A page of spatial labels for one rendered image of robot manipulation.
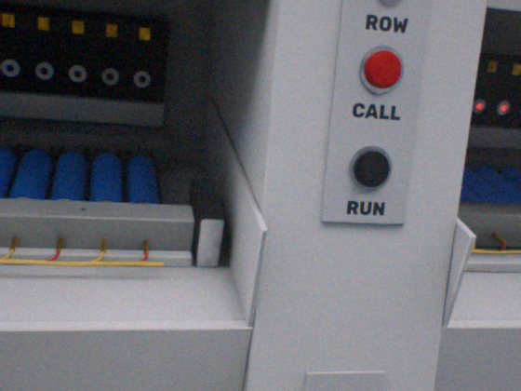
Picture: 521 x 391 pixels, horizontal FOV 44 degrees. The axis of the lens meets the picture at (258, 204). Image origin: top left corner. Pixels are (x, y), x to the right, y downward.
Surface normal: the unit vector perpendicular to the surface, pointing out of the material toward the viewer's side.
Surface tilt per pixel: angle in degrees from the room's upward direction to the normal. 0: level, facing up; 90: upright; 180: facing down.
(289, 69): 90
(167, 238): 105
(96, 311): 16
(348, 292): 90
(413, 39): 90
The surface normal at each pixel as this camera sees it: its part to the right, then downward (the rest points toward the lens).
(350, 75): 0.21, 0.19
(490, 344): 0.18, 0.44
